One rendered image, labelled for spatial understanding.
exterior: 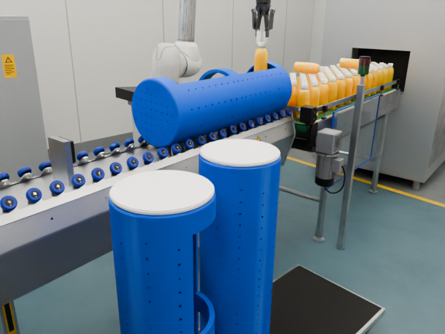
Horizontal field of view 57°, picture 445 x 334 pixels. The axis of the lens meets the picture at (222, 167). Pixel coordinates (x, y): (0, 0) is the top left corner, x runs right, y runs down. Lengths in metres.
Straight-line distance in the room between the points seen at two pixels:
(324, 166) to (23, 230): 1.67
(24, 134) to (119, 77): 1.96
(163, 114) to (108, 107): 3.16
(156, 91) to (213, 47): 4.00
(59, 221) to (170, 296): 0.47
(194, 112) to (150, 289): 0.80
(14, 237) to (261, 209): 0.75
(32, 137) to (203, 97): 1.68
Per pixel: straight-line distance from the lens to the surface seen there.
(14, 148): 3.10
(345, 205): 2.79
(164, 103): 1.64
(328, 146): 2.39
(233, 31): 5.88
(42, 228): 1.36
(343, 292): 2.28
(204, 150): 1.41
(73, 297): 2.51
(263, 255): 1.47
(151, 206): 1.01
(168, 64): 2.39
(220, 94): 1.79
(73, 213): 1.41
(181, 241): 1.03
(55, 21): 4.48
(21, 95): 3.05
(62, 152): 1.44
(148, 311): 1.15
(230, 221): 1.37
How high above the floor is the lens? 1.48
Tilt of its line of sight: 20 degrees down
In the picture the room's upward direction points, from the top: 1 degrees clockwise
